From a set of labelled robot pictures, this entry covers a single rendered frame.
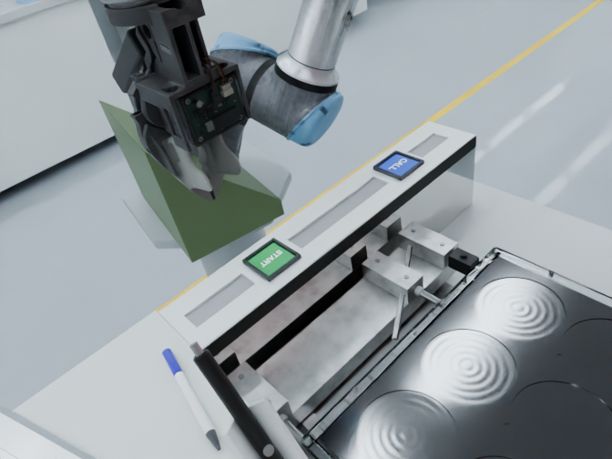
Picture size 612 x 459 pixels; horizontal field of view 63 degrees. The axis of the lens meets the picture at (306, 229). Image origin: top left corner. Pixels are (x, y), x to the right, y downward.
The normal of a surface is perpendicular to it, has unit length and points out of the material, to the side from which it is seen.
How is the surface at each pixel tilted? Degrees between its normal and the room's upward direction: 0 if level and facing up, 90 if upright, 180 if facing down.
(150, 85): 0
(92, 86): 90
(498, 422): 0
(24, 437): 0
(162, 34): 90
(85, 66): 90
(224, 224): 90
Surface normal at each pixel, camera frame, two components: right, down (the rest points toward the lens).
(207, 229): 0.54, 0.46
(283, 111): -0.45, 0.44
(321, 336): -0.16, -0.76
